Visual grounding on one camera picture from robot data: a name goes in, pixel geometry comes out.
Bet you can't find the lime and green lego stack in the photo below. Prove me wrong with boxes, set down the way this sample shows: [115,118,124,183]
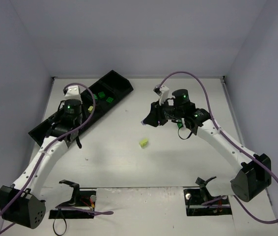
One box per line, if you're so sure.
[139,138,149,148]

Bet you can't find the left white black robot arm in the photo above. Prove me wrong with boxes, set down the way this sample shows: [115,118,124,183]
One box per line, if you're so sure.
[0,99,83,229]

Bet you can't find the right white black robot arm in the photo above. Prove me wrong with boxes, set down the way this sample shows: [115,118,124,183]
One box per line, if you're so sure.
[143,86,272,202]

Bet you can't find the black five-compartment sorting tray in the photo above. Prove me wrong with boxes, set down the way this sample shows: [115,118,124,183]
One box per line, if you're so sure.
[29,70,134,145]

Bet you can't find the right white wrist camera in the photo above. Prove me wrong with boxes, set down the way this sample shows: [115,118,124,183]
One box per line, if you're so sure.
[153,85,169,105]

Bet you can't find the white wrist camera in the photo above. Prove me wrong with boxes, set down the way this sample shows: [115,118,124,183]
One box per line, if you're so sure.
[63,85,81,100]
[153,85,169,105]

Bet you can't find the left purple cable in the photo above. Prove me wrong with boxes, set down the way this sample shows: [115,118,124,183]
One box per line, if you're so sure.
[0,83,114,236]

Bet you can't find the purple cable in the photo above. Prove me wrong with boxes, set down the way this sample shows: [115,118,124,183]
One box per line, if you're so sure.
[158,71,278,224]
[0,83,114,236]

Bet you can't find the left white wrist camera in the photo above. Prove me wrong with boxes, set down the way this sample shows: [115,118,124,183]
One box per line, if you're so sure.
[63,85,81,100]

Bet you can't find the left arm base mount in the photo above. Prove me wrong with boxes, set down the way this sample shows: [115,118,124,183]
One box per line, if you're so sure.
[49,180,96,219]

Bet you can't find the black cable loop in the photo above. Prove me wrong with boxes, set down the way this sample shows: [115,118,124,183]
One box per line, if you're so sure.
[52,208,68,236]

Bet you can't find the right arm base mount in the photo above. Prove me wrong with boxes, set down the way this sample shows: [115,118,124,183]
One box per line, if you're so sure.
[183,177,232,217]

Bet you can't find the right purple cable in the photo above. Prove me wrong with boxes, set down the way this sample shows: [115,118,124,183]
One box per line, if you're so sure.
[158,71,278,224]

